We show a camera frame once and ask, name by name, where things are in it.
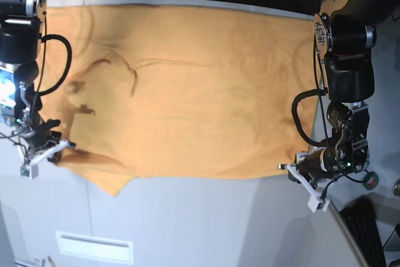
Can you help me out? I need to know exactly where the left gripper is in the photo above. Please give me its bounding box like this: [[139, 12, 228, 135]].
[[278, 144, 371, 213]]

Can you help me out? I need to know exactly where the silver knob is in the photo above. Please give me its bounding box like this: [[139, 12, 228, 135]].
[[393, 179, 400, 197]]

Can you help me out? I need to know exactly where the orange t-shirt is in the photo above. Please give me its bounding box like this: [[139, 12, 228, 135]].
[[41, 4, 315, 195]]

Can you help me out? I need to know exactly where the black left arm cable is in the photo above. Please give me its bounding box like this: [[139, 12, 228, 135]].
[[291, 88, 329, 148]]

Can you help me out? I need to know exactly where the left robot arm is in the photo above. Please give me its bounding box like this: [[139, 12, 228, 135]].
[[279, 0, 399, 211]]

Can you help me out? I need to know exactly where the black keyboard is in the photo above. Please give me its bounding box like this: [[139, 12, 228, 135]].
[[340, 197, 386, 267]]

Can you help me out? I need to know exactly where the green tape roll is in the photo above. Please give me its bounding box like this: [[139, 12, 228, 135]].
[[362, 171, 379, 191]]

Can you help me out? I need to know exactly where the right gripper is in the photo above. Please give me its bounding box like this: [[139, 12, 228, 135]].
[[9, 117, 76, 179]]

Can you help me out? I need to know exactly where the grey desk partition panel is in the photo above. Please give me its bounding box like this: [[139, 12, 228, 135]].
[[327, 203, 369, 266]]

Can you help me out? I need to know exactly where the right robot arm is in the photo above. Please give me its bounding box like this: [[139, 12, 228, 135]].
[[1, 0, 75, 179]]

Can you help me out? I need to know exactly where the white cable tray slot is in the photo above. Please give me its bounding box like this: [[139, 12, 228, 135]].
[[56, 231, 134, 265]]

